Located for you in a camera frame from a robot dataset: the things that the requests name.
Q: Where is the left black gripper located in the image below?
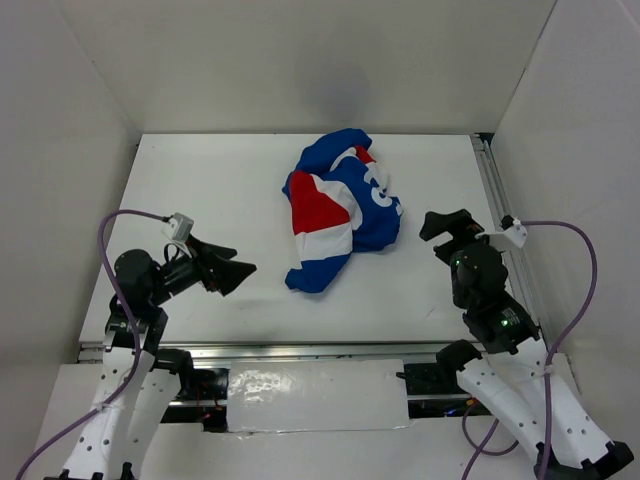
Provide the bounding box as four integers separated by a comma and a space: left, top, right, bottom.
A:
149, 232, 256, 305

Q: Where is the red white blue jacket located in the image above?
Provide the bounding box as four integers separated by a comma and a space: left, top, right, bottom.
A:
282, 128, 403, 294

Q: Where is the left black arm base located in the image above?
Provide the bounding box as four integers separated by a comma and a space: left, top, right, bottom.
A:
154, 349, 229, 433

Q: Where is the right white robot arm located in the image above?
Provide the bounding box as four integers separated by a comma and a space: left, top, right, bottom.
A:
419, 209, 634, 479

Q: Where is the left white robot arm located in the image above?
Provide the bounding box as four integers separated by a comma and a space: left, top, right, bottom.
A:
59, 235, 257, 479

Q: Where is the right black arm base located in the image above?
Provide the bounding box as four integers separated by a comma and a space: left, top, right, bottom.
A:
394, 341, 471, 420

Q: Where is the white taped cover panel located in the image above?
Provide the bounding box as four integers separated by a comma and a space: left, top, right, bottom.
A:
226, 359, 411, 433

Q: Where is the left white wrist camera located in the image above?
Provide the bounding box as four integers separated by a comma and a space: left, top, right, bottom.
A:
162, 212, 194, 243

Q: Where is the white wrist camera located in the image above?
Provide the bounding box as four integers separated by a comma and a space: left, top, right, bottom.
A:
162, 212, 194, 243
475, 215, 528, 252

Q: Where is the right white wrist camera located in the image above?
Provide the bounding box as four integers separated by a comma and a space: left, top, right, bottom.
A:
475, 215, 528, 252

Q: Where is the aluminium right side rail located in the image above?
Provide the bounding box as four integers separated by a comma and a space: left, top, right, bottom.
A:
470, 133, 547, 340

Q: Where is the aluminium rail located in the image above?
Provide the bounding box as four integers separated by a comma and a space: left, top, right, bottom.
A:
77, 340, 451, 362
470, 133, 547, 340

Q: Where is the aluminium front rail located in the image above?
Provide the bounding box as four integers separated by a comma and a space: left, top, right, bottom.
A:
77, 340, 451, 362

